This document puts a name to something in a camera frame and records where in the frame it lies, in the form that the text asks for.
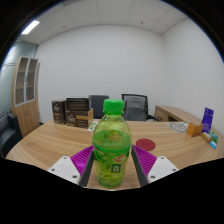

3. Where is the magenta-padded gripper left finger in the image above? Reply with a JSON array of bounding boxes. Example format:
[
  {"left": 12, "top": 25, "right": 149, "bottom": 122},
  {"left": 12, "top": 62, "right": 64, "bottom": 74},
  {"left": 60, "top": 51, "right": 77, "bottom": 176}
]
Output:
[{"left": 47, "top": 144, "right": 96, "bottom": 188}]

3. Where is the green drink bottle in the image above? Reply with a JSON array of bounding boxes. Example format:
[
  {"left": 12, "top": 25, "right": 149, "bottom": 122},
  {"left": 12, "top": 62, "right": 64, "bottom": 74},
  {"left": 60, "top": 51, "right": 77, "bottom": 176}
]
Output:
[{"left": 91, "top": 98, "right": 133, "bottom": 189}]

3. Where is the black mesh armrest chair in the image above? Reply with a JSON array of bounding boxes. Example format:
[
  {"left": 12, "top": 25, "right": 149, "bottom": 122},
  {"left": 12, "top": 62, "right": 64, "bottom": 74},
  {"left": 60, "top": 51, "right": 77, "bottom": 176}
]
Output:
[{"left": 121, "top": 93, "right": 161, "bottom": 122}]

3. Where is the wooden side desk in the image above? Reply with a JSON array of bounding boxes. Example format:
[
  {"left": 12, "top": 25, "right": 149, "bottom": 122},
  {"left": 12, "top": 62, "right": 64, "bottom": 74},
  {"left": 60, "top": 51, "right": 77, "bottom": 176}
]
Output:
[{"left": 153, "top": 105, "right": 204, "bottom": 126}]

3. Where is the rectangular ceiling light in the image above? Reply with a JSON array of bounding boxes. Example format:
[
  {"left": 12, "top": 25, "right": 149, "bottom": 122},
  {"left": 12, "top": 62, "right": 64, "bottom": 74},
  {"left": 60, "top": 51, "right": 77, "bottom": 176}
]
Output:
[{"left": 21, "top": 20, "right": 41, "bottom": 36}]

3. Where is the small dark brown box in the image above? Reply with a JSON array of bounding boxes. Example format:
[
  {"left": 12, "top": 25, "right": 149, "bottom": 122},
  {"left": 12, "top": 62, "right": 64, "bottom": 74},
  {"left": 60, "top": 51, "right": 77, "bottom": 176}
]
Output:
[{"left": 51, "top": 99, "right": 68, "bottom": 125}]

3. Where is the black stacked box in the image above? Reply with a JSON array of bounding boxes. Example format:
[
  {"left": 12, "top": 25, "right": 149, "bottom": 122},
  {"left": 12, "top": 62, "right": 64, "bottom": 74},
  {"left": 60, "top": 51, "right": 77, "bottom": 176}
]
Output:
[{"left": 65, "top": 96, "right": 91, "bottom": 112}]

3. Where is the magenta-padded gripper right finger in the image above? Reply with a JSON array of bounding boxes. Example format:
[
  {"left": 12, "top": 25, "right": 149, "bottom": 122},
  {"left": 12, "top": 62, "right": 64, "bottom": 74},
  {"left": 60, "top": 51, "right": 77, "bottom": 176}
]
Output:
[{"left": 130, "top": 143, "right": 180, "bottom": 188}]

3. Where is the black sofa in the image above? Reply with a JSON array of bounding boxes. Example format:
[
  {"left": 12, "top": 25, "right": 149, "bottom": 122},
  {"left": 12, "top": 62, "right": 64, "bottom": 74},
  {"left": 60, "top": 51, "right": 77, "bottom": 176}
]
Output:
[{"left": 0, "top": 112, "right": 24, "bottom": 159}]

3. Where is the green box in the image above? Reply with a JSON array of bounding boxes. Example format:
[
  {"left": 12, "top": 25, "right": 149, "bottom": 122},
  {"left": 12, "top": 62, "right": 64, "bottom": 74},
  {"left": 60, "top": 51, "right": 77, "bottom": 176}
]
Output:
[{"left": 208, "top": 130, "right": 220, "bottom": 145}]

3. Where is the purple package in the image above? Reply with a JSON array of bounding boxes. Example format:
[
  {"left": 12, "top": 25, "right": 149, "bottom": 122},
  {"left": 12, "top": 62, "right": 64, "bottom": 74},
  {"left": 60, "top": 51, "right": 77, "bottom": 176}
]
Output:
[{"left": 201, "top": 107, "right": 215, "bottom": 134}]

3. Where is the orange-brown box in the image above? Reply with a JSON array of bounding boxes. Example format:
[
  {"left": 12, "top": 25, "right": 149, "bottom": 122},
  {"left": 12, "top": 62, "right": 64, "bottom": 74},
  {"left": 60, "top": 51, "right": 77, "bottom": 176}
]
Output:
[{"left": 185, "top": 121, "right": 205, "bottom": 138}]

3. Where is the flat round red coaster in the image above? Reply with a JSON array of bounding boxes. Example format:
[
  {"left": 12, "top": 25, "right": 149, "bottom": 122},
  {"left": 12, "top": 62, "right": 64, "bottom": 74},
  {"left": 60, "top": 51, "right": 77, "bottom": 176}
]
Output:
[{"left": 135, "top": 138, "right": 157, "bottom": 152}]

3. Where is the open dark brown carton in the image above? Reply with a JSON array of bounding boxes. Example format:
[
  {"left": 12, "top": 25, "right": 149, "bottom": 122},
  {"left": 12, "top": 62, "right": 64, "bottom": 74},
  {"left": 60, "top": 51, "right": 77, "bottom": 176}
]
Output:
[{"left": 64, "top": 107, "right": 94, "bottom": 129}]

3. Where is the black office chair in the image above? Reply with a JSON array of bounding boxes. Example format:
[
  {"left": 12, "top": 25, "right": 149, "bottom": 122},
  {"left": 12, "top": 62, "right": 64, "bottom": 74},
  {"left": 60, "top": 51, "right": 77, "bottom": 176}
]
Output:
[{"left": 88, "top": 94, "right": 110, "bottom": 120}]

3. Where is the small tan box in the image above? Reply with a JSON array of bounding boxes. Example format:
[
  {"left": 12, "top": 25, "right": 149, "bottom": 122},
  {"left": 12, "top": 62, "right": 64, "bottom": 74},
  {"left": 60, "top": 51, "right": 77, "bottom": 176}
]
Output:
[{"left": 199, "top": 131, "right": 213, "bottom": 143}]

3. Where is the wooden shelf cabinet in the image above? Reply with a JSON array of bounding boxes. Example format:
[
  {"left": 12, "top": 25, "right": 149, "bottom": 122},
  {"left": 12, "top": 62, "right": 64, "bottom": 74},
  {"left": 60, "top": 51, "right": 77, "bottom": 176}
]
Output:
[{"left": 10, "top": 55, "right": 41, "bottom": 138}]

